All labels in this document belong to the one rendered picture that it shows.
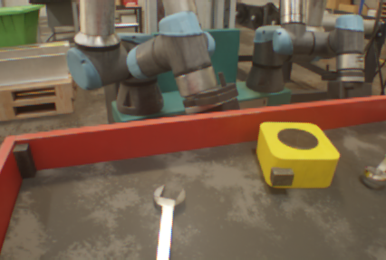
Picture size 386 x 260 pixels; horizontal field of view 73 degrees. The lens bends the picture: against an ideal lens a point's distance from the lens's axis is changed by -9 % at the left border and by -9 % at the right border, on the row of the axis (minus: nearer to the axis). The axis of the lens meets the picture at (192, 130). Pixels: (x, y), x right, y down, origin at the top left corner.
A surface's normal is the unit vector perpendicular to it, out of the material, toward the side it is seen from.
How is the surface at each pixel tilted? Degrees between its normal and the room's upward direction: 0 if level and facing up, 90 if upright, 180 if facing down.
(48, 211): 0
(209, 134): 90
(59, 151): 90
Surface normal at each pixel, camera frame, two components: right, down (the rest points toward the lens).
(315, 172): -0.01, 0.47
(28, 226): 0.02, -0.88
